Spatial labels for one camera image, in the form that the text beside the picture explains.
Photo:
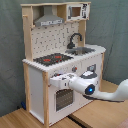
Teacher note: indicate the wooden toy kitchen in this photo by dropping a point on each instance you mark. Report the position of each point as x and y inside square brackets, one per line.
[45, 40]

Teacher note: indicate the white cabinet door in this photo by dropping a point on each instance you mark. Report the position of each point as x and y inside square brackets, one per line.
[95, 65]

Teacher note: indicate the black toy stovetop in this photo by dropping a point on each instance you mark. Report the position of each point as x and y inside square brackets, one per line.
[52, 59]

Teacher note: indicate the grey range hood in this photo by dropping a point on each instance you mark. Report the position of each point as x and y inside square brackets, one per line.
[48, 18]

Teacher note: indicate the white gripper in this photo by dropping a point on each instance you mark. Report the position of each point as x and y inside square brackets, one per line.
[62, 81]

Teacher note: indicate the toy microwave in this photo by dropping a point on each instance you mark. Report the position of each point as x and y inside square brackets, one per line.
[77, 11]

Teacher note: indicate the grey toy sink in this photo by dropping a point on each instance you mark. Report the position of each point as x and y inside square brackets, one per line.
[79, 51]

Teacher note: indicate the white oven door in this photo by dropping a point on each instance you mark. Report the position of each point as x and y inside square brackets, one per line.
[62, 103]

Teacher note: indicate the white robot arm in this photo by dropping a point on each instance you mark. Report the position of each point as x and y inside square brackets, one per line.
[121, 94]

